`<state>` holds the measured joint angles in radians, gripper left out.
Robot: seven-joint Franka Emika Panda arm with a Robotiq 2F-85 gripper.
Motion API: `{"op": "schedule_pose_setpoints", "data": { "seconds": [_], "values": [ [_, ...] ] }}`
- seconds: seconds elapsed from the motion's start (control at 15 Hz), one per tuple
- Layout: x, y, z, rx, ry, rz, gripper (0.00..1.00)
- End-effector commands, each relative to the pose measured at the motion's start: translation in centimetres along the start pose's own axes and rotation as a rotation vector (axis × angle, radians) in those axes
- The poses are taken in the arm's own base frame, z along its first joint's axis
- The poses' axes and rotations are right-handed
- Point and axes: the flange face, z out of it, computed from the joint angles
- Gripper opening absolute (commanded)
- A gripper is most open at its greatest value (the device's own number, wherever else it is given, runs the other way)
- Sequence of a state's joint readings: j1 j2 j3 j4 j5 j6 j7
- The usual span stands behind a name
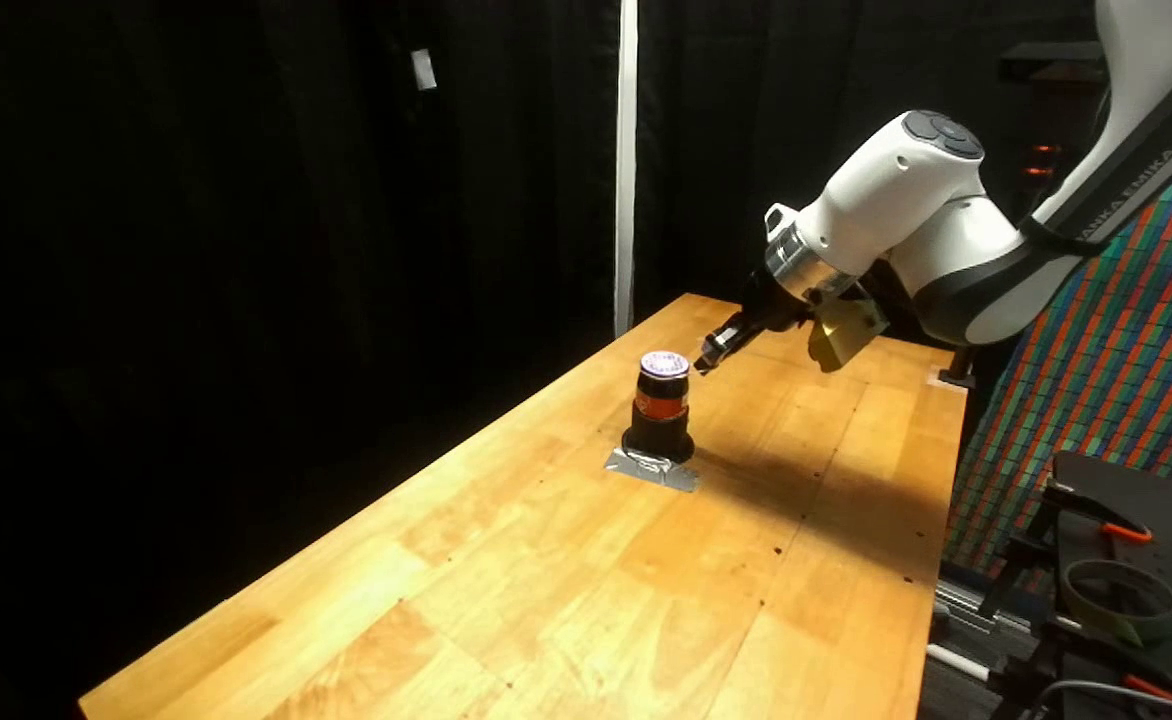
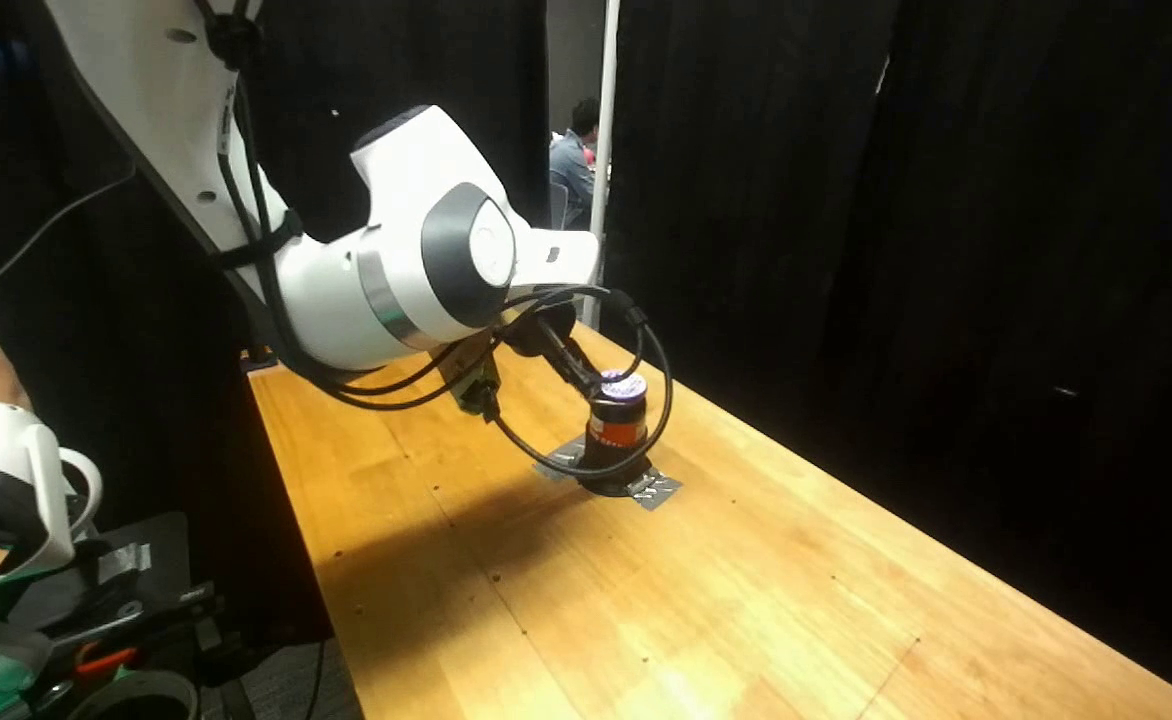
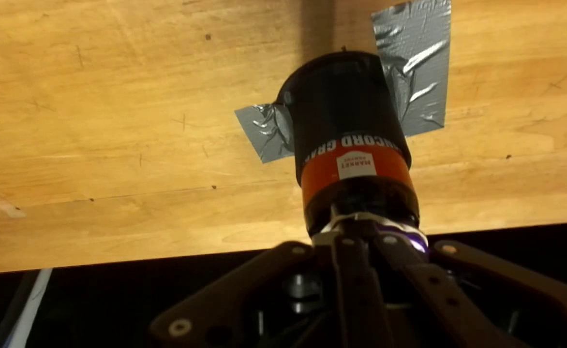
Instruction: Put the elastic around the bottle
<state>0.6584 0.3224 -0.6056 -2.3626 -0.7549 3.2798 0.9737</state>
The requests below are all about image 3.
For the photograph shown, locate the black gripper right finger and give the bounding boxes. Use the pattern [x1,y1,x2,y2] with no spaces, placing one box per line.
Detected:
[361,220,567,348]

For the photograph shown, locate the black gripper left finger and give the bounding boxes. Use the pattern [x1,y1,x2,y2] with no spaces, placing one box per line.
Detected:
[146,220,388,348]

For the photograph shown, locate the dark bottle with orange label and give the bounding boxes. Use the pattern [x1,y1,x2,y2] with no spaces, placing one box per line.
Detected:
[272,48,433,255]

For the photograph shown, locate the white vertical pole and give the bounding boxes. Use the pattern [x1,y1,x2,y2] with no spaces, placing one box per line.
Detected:
[0,266,53,348]

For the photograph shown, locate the grey duct tape piece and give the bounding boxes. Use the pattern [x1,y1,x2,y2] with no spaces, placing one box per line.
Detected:
[231,100,295,164]
[369,0,454,139]

